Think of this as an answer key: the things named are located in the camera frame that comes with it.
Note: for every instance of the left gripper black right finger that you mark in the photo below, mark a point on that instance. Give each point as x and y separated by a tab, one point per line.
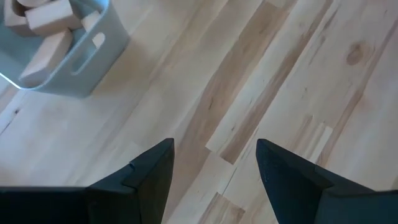
289	189

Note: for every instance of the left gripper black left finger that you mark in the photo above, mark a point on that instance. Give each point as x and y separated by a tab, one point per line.
146	189

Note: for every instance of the long natural wood plank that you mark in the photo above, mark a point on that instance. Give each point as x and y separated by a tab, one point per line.
46	59

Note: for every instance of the grey plastic bin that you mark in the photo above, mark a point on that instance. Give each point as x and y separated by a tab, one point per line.
93	71

